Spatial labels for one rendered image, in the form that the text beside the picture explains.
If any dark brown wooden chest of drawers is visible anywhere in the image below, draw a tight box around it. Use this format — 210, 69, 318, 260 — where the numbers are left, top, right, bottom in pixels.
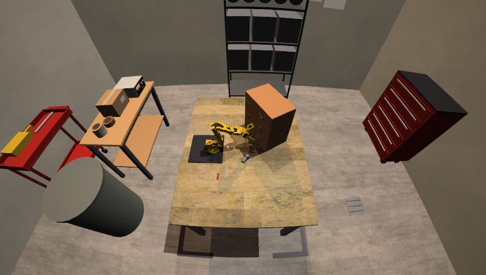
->
245, 84, 296, 151

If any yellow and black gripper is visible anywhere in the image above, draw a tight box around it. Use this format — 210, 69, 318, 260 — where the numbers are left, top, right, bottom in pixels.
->
241, 123, 255, 142

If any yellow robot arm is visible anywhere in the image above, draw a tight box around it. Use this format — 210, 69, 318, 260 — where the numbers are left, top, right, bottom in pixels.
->
206, 122, 242, 155

